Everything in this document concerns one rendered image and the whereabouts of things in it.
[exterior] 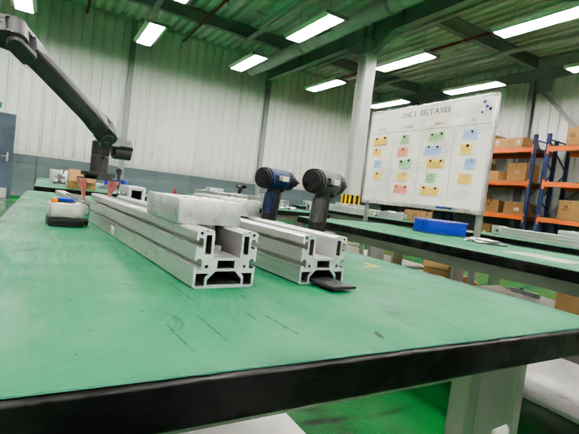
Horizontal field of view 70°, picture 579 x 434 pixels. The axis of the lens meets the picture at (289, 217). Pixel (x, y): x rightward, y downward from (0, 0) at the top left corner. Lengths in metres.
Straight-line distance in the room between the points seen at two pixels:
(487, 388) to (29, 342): 0.66
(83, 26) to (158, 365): 12.70
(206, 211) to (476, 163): 3.26
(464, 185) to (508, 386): 3.05
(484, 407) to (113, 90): 12.28
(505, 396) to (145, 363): 0.64
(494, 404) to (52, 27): 12.60
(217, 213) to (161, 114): 12.14
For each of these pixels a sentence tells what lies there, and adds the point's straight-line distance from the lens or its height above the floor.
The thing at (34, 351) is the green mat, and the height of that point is 0.78.
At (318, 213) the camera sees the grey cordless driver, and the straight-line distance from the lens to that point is 1.00.
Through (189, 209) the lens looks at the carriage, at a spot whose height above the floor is 0.89.
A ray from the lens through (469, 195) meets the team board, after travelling 3.77.
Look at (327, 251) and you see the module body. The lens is 0.76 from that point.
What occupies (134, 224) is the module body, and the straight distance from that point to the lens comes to 0.89.
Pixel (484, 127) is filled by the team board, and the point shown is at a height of 1.66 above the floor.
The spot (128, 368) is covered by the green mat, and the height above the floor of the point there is 0.78.
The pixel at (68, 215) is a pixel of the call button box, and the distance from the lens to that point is 1.20.
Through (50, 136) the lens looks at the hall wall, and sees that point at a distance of 12.42.
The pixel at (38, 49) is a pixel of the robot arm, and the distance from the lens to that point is 1.31.
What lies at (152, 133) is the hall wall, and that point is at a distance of 12.73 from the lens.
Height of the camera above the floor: 0.93
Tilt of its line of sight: 3 degrees down
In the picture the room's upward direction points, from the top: 7 degrees clockwise
